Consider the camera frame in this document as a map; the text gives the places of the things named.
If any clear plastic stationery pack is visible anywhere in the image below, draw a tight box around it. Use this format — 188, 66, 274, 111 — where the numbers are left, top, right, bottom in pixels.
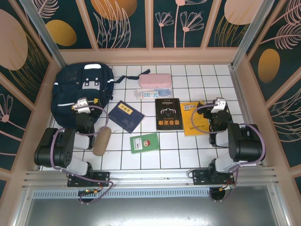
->
136, 87, 172, 100

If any grey metal sheet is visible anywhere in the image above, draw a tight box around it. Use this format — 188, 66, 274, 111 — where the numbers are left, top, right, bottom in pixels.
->
14, 197, 291, 226

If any pink pencil case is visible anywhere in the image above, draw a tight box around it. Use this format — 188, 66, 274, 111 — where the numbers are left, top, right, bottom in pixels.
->
138, 73, 172, 88

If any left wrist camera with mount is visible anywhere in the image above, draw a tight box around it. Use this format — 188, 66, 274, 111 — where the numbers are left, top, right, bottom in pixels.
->
71, 97, 92, 113

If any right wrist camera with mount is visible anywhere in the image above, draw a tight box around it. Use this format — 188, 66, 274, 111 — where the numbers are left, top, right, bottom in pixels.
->
210, 97, 228, 114

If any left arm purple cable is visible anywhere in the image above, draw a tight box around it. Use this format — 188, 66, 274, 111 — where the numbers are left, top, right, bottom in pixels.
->
50, 105, 114, 205

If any navy book with yellow label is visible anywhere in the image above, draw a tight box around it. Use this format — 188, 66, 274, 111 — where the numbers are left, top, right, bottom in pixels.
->
108, 100, 146, 134

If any green notebook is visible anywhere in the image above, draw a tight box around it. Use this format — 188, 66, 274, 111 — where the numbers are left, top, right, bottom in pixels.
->
130, 133, 160, 155

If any slotted grey cable duct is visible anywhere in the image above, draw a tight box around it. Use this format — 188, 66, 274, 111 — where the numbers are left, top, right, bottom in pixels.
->
32, 189, 275, 200

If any aluminium frame post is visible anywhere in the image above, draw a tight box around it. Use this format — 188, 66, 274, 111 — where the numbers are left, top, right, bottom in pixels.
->
231, 0, 276, 69
18, 0, 68, 73

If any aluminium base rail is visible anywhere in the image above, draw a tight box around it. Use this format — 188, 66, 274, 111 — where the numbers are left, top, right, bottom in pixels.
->
22, 166, 279, 190

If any tan fabric pouch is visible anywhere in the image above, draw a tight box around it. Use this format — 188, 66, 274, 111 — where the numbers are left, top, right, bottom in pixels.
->
92, 126, 111, 156

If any black book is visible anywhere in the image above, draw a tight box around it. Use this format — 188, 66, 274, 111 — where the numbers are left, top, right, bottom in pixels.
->
155, 98, 184, 132

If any navy blue backpack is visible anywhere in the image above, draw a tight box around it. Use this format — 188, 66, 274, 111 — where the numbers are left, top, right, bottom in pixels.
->
51, 62, 151, 129

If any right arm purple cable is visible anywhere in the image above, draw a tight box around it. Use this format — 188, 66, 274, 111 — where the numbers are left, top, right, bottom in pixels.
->
191, 105, 266, 203

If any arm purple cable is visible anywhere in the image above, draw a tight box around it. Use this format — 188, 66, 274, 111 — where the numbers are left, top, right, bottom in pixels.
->
191, 105, 266, 203
50, 105, 114, 205

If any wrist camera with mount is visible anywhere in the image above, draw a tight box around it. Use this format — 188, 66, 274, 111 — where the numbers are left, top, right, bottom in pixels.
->
210, 97, 228, 114
71, 97, 92, 113

